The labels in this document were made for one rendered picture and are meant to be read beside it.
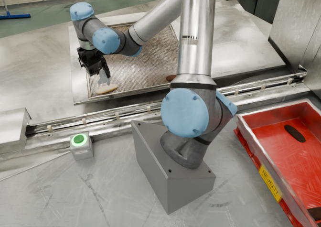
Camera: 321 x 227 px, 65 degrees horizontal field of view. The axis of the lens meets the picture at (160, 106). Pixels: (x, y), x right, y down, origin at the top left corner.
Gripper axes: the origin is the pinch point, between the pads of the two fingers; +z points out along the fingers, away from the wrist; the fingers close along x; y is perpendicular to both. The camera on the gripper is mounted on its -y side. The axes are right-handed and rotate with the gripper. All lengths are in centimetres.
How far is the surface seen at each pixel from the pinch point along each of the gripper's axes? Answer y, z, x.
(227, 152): -16, 6, 58
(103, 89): 2.3, 5.6, 1.0
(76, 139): 25.3, 0.5, 17.8
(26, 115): 34.3, 5.1, -8.3
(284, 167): -25, 4, 77
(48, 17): -66, 150, -283
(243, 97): -42, 7, 46
